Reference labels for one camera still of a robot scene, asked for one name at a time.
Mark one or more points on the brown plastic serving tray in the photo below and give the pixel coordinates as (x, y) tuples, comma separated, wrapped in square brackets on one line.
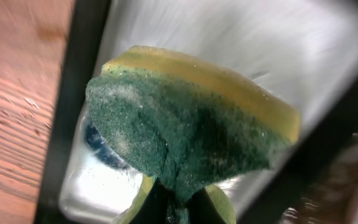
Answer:
[(327, 200)]

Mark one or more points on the green yellow sponge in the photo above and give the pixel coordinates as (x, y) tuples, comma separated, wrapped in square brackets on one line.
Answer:
[(186, 121)]

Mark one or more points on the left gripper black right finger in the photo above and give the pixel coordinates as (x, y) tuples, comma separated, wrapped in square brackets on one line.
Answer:
[(210, 205)]

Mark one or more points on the black tray with soapy water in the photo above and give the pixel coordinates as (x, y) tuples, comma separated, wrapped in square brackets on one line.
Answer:
[(302, 51)]

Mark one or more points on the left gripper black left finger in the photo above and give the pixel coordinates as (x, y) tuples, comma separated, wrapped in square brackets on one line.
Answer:
[(149, 206)]

